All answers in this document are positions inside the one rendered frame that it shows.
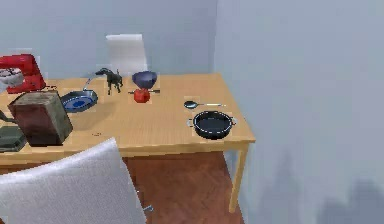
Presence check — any silver ladle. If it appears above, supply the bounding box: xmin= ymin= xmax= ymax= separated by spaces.
xmin=183 ymin=100 xmax=226 ymax=110

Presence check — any black round pan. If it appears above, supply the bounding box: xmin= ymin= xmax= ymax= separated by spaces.
xmin=186 ymin=110 xmax=239 ymax=141

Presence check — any light wooden table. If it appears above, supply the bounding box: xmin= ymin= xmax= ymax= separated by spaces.
xmin=0 ymin=73 xmax=257 ymax=214

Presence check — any red round object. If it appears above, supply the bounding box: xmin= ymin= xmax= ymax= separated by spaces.
xmin=133 ymin=88 xmax=151 ymax=104

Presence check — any blue bowl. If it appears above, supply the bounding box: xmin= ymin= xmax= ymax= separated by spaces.
xmin=131 ymin=70 xmax=158 ymax=90

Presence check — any black horse figurine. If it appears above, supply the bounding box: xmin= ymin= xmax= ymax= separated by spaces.
xmin=95 ymin=67 xmax=124 ymax=96

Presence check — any blue frying pan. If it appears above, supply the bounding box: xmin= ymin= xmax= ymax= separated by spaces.
xmin=60 ymin=75 xmax=99 ymax=114

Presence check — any brown box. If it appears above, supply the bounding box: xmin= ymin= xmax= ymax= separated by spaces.
xmin=7 ymin=91 xmax=74 ymax=147

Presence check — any red stand mixer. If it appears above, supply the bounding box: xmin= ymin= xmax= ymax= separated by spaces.
xmin=0 ymin=53 xmax=47 ymax=95

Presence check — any dark green flat appliance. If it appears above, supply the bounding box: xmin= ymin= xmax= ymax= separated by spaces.
xmin=0 ymin=111 xmax=28 ymax=154

